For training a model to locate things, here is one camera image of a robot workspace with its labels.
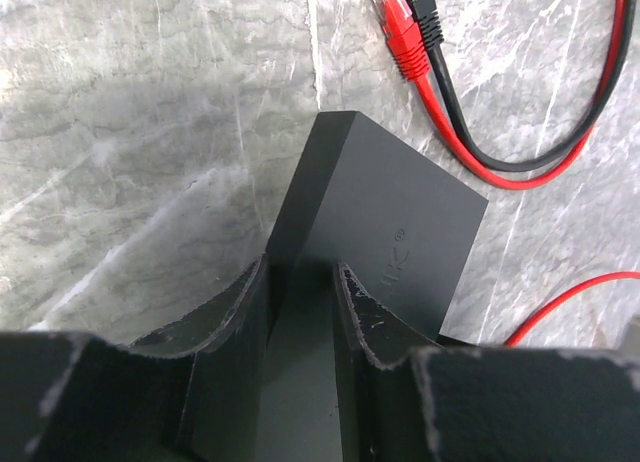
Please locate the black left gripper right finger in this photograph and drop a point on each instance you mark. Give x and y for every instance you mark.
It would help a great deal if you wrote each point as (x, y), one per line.
(403, 397)

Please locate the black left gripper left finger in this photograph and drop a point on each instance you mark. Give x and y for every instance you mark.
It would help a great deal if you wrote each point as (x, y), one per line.
(188, 391)

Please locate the black network switch box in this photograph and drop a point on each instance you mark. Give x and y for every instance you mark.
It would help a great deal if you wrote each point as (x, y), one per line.
(361, 196)

